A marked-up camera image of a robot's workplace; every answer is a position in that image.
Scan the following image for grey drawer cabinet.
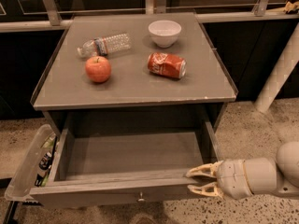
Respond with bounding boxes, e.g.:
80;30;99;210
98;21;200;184
32;13;237;133

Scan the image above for metal railing frame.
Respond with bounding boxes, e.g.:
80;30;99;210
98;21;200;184
0;0;297;33

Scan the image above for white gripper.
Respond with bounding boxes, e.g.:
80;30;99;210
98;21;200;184
186;160;252;200

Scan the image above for white bowl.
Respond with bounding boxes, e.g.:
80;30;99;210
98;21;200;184
149;20;181;48

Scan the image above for red apple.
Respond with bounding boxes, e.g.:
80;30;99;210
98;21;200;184
85;56;111;83

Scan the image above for snack packages in bin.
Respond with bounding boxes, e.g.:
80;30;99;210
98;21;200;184
35;133;57;187

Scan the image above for grey top drawer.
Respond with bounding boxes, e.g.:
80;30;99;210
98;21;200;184
30;121;221;208

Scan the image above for red soda can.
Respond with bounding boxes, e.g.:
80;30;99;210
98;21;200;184
148;52;186;79

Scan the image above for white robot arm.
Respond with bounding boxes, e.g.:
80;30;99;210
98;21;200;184
186;25;299;200

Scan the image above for clear plastic water bottle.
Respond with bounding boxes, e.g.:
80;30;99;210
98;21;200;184
77;33;132;58

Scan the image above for crumpled tan object on rail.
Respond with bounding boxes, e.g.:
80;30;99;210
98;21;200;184
283;1;299;14

